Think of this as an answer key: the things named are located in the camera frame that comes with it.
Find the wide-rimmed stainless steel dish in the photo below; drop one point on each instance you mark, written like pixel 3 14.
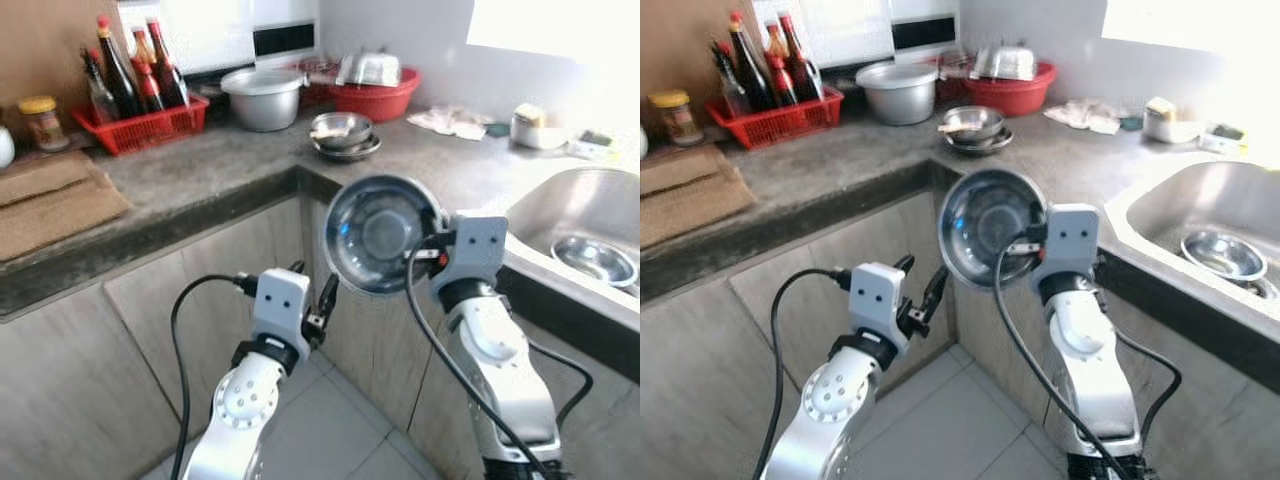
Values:
pixel 375 230
pixel 985 225

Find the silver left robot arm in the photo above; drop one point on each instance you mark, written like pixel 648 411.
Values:
pixel 245 410
pixel 830 410

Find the stainless steel plate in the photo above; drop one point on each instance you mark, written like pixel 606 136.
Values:
pixel 998 147
pixel 365 152

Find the stainless steel bowl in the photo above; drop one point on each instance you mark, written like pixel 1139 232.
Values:
pixel 988 122
pixel 1225 255
pixel 355 128
pixel 595 260

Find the crumpled white cloth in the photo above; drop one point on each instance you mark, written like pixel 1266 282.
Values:
pixel 450 122
pixel 1087 116

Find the dark green sponge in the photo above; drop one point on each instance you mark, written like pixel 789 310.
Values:
pixel 497 130
pixel 1131 123

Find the wooden chopstick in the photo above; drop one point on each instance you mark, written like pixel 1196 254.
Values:
pixel 328 130
pixel 957 127

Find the red plastic basin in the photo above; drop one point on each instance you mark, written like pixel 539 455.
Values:
pixel 375 103
pixel 1010 98

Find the white ceramic bowl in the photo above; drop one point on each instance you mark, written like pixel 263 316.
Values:
pixel 540 137
pixel 1175 132

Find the stainless steel sink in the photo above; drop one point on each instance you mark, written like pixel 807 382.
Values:
pixel 1190 195
pixel 580 205

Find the yellow sponge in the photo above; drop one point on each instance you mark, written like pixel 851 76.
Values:
pixel 1162 108
pixel 530 114

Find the aluminium cooking pot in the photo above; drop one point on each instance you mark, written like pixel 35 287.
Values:
pixel 898 100
pixel 262 105

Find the red plastic tray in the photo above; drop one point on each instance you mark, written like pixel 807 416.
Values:
pixel 945 90
pixel 312 95

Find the white soap dish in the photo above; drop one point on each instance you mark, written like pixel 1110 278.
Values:
pixel 1212 146
pixel 580 152

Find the shiny steel pot lid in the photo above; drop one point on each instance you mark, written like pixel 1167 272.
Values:
pixel 1005 64
pixel 370 70

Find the red plastic basket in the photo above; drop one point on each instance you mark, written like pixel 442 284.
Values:
pixel 785 125
pixel 145 130

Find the green scouring pad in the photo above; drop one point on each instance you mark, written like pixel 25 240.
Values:
pixel 1228 132
pixel 600 138

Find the large corrugated cardboard mat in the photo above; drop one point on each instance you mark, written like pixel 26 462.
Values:
pixel 60 225
pixel 700 215

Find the small red-capped sauce bottle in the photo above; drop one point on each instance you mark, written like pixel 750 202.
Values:
pixel 150 90
pixel 783 82

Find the dark red-capped sauce bottle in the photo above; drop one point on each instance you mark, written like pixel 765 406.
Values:
pixel 803 68
pixel 170 75

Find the grey wood-grain base cabinet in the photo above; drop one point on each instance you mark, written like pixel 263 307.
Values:
pixel 70 400
pixel 700 390

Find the small corrugated cardboard piece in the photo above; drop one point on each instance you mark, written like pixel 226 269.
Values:
pixel 685 168
pixel 45 175

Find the bright window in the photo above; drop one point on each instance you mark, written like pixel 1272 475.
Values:
pixel 1190 25
pixel 550 25

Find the tall dark sauce bottle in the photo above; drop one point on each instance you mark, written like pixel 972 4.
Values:
pixel 752 72
pixel 120 78

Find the amber glass bottle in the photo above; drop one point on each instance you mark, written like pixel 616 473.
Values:
pixel 777 40
pixel 142 45

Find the glass jar with yellow lid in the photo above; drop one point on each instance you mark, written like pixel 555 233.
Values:
pixel 674 122
pixel 43 128

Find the white ceramic lidded pot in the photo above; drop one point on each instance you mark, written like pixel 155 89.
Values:
pixel 5 148

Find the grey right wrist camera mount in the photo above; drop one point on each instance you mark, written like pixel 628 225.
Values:
pixel 1068 238
pixel 478 245

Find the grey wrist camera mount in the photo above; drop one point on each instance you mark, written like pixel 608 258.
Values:
pixel 280 305
pixel 878 298
pixel 1068 238
pixel 478 245

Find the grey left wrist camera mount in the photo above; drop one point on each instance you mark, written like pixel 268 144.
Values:
pixel 878 298
pixel 280 305

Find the brown cardboard wall sheet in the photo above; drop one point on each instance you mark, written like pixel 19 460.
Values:
pixel 685 45
pixel 45 50

